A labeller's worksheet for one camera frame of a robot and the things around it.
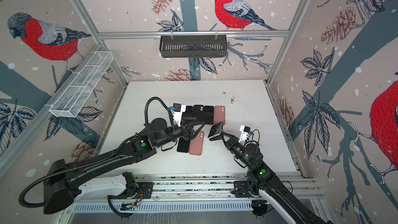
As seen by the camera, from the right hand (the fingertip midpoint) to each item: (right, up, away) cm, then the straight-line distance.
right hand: (218, 135), depth 74 cm
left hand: (-8, +8, -10) cm, 15 cm away
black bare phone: (-4, +7, +27) cm, 28 cm away
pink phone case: (+4, +7, +29) cm, 30 cm away
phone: (-11, +8, +29) cm, 32 cm away
